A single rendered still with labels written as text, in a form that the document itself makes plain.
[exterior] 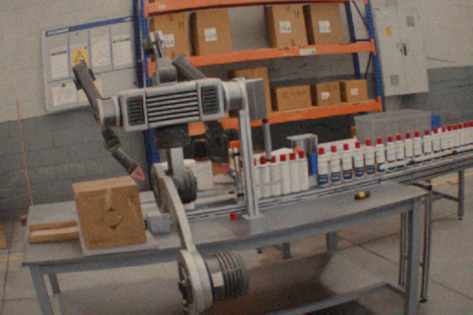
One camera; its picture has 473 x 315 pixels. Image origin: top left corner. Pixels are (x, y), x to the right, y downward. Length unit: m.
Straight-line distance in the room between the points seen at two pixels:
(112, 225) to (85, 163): 4.79
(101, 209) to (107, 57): 4.74
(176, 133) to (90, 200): 0.55
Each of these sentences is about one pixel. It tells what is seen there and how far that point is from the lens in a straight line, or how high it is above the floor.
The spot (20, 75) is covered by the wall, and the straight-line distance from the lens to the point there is 7.50.
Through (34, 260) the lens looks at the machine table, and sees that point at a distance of 2.82.
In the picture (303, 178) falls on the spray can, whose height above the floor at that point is 0.94.
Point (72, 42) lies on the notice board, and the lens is 7.39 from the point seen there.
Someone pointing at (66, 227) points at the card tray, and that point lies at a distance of 3.37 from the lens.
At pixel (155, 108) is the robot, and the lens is 2.47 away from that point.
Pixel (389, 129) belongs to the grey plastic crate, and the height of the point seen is 0.93.
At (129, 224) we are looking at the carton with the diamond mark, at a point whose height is 0.95.
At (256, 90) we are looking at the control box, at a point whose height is 1.43.
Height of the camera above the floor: 1.63
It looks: 7 degrees down
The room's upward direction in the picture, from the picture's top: 6 degrees counter-clockwise
